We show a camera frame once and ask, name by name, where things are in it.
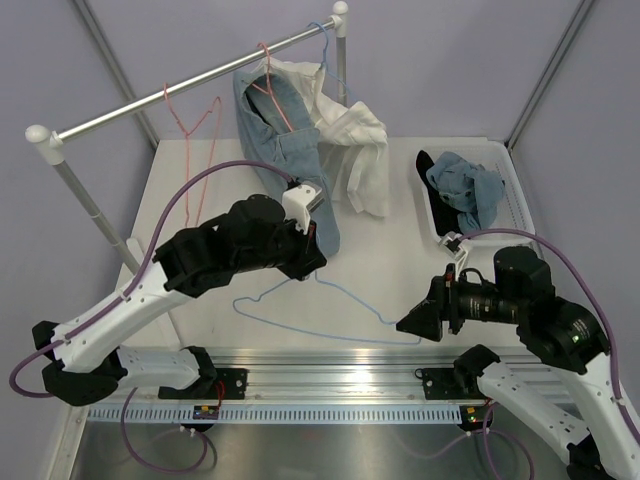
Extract white slotted cable duct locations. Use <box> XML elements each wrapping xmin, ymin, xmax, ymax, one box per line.
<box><xmin>88</xmin><ymin>404</ymin><xmax>462</xmax><ymax>425</ymax></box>

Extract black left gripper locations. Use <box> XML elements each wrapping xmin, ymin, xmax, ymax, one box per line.
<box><xmin>235</xmin><ymin>212</ymin><xmax>327</xmax><ymax>282</ymax></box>

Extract white shirt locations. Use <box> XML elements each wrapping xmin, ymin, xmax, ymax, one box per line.
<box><xmin>269</xmin><ymin>59</ymin><xmax>390</xmax><ymax>217</ymax></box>

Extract blue hanger with denim shirt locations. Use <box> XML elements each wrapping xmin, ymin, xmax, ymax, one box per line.
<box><xmin>231</xmin><ymin>275</ymin><xmax>422</xmax><ymax>347</ymax></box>

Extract silver clothes rack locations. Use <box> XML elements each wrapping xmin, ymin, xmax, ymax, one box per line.
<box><xmin>25</xmin><ymin>1</ymin><xmax>349</xmax><ymax>274</ymax></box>

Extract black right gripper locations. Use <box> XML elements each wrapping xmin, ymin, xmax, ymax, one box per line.
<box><xmin>396</xmin><ymin>261</ymin><xmax>525</xmax><ymax>339</ymax></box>

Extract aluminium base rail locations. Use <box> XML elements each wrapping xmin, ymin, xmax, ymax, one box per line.
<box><xmin>67</xmin><ymin>347</ymin><xmax>609</xmax><ymax>406</ymax></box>

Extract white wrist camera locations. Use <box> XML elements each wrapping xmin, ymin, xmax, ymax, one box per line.
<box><xmin>281</xmin><ymin>182</ymin><xmax>324</xmax><ymax>234</ymax></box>
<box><xmin>438</xmin><ymin>232</ymin><xmax>469</xmax><ymax>272</ymax></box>

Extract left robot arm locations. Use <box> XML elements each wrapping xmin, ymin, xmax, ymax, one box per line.
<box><xmin>32</xmin><ymin>184</ymin><xmax>327</xmax><ymax>406</ymax></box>

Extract blue denim jeans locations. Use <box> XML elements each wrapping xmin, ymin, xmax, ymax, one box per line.
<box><xmin>233</xmin><ymin>71</ymin><xmax>340</xmax><ymax>257</ymax></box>

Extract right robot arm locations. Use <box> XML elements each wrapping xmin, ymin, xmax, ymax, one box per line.
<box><xmin>396</xmin><ymin>246</ymin><xmax>639</xmax><ymax>479</ymax></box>

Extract light blue denim shirt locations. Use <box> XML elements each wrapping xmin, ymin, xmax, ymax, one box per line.
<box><xmin>426</xmin><ymin>151</ymin><xmax>505</xmax><ymax>234</ymax></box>

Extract black skirt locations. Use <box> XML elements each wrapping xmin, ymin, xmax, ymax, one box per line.
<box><xmin>415</xmin><ymin>150</ymin><xmax>461</xmax><ymax>236</ymax></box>

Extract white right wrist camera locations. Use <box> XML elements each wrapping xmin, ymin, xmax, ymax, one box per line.
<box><xmin>438</xmin><ymin>232</ymin><xmax>469</xmax><ymax>272</ymax></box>

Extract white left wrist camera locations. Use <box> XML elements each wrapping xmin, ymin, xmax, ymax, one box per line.
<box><xmin>281</xmin><ymin>182</ymin><xmax>324</xmax><ymax>234</ymax></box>

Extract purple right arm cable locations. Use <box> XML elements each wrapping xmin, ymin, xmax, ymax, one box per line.
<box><xmin>399</xmin><ymin>228</ymin><xmax>640</xmax><ymax>476</ymax></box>

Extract pink hanger with jeans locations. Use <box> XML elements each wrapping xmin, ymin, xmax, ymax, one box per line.
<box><xmin>256</xmin><ymin>42</ymin><xmax>294</xmax><ymax>132</ymax></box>

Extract pink wire hanger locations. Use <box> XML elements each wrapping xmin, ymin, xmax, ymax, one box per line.
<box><xmin>162</xmin><ymin>83</ymin><xmax>224</xmax><ymax>227</ymax></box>

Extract blue hanger with white shirt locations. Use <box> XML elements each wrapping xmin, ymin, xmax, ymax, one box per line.
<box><xmin>308</xmin><ymin>21</ymin><xmax>352</xmax><ymax>106</ymax></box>

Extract white plastic basket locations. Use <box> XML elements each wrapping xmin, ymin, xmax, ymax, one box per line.
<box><xmin>418</xmin><ymin>137</ymin><xmax>536</xmax><ymax>249</ymax></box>

